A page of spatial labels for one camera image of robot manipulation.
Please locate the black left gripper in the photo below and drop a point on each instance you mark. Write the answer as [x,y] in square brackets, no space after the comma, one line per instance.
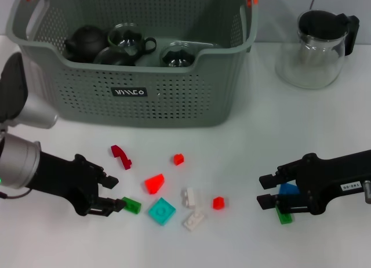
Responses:
[66,181]

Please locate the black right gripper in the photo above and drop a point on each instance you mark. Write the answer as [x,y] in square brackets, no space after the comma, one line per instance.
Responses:
[330,181]

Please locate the blue square brick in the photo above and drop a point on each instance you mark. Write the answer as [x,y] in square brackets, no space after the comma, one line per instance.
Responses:
[288,189]

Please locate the green brick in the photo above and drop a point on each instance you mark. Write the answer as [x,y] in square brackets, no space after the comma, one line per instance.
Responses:
[133,206]
[285,218]

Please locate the glass teacup with black base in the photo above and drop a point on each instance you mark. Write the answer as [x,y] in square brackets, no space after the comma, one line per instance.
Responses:
[110,57]
[127,41]
[177,57]

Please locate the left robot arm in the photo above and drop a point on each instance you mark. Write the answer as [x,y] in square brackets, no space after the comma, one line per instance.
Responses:
[17,163]

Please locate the grey perforated plastic storage bin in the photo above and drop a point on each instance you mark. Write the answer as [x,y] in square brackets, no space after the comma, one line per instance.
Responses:
[174,105]

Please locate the dark red curved brick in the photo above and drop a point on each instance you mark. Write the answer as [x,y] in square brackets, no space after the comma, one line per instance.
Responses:
[121,156]

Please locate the red sloped brick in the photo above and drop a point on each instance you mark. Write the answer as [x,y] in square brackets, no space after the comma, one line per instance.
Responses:
[155,184]

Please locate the teal square brick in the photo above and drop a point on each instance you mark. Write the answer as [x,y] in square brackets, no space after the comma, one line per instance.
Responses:
[161,211]

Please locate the small red brick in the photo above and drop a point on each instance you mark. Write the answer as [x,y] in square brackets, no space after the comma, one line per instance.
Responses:
[178,159]
[218,203]

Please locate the white tall brick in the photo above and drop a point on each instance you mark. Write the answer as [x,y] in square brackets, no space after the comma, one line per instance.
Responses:
[189,197]

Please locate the right wrist metal plug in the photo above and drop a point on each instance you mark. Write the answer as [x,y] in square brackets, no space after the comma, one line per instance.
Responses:
[367,192]

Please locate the white flat two-stud brick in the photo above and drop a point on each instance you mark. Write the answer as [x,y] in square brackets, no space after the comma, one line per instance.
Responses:
[193,221]

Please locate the black clay teapot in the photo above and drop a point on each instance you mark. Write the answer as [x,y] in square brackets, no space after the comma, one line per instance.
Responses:
[84,41]

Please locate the glass pitcher with black lid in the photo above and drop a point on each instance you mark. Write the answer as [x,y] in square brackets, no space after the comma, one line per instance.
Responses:
[321,24]

